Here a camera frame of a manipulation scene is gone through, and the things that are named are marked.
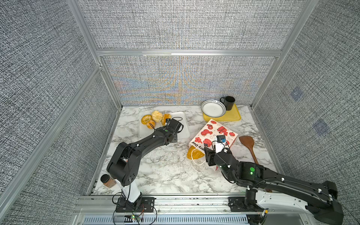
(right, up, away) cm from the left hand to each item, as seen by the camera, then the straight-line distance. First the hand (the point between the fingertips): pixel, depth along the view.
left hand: (173, 135), depth 92 cm
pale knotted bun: (-13, +13, +17) cm, 25 cm away
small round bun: (-22, +12, +17) cm, 30 cm away
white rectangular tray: (+8, 0, +11) cm, 14 cm away
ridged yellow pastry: (-7, +13, +18) cm, 23 cm away
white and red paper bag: (+23, +1, -2) cm, 23 cm away
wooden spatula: (+52, -5, +6) cm, 53 cm away
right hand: (+19, -3, -22) cm, 29 cm away
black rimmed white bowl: (+32, +20, +25) cm, 46 cm away
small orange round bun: (-17, +7, +10) cm, 20 cm away
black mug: (+43, +25, +18) cm, 53 cm away
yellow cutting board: (+45, +14, +21) cm, 52 cm away
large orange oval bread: (+13, -11, -4) cm, 17 cm away
